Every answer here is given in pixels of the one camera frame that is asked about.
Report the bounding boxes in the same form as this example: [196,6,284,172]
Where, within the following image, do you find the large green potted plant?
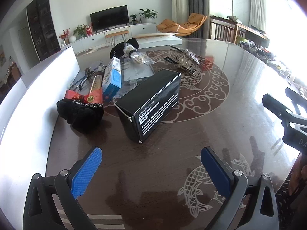
[139,8,159,24]

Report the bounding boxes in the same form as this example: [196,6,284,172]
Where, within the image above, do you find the white foam board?
[0,46,81,211]

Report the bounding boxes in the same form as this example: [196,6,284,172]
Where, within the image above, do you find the wooden bench stool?
[105,30,130,46]

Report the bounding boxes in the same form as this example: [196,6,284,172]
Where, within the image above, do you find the wooden side desk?
[236,21,270,51]

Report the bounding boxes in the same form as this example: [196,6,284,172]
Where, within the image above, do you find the orange lounge chair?
[156,13,208,37]

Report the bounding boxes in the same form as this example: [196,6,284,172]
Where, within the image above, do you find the white low table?
[134,33,184,48]

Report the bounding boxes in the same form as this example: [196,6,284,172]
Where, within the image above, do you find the red foil packet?
[64,89,103,107]

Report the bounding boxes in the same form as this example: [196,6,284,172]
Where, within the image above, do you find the clear plastic bag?
[113,61,154,99]

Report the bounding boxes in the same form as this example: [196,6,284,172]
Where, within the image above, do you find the pile of small desk clutter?
[240,41,300,84]

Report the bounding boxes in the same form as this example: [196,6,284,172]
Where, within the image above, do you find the white sheer window curtain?
[248,0,281,39]

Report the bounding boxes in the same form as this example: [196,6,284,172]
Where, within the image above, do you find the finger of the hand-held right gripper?
[285,87,307,115]
[262,94,294,121]

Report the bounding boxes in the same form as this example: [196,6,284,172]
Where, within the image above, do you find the black fuzzy cloth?
[56,98,105,135]

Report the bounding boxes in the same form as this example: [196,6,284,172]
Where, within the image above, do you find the glossy black pouch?
[110,42,127,59]

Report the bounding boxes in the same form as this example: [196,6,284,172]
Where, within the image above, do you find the cotton swab packet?
[125,44,156,65]

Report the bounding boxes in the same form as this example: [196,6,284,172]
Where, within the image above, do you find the dark wooden chair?
[210,16,240,44]

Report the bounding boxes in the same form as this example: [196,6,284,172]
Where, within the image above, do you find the clear tube with gold cap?
[89,70,106,95]

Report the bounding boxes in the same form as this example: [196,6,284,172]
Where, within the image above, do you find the blue and white carton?
[102,57,123,102]

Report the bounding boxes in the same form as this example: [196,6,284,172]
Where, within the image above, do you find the black television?
[90,5,129,32]

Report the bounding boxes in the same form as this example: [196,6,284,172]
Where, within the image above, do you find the red flowers in vase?
[59,29,71,46]

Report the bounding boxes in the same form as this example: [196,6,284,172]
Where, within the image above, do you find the black printed cardboard box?
[115,68,182,144]

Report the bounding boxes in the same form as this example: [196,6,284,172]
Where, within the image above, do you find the white television cabinet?
[61,23,157,54]

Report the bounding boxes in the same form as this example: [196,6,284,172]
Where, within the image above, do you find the person's right forearm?
[275,152,307,230]

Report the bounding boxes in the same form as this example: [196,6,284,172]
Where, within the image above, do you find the grey curtain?
[187,0,204,39]

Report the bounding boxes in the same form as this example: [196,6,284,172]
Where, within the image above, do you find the white patterned curtain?
[171,0,190,27]

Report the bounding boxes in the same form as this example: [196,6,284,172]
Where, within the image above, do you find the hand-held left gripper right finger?
[201,147,280,230]

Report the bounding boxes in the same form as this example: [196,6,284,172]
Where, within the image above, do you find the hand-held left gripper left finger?
[23,147,102,230]

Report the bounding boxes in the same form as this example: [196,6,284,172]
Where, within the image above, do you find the silver toothed hair clip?
[170,45,201,65]

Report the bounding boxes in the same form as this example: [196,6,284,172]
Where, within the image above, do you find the dark glass display cabinet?
[26,0,61,61]

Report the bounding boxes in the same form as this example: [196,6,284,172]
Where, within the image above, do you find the brown wooden cabinet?
[0,60,22,89]

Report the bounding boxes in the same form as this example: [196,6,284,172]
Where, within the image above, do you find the black fluffy ball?
[125,38,140,52]

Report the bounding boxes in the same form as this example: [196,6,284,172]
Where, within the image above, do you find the leafy green potted plant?
[73,24,87,39]

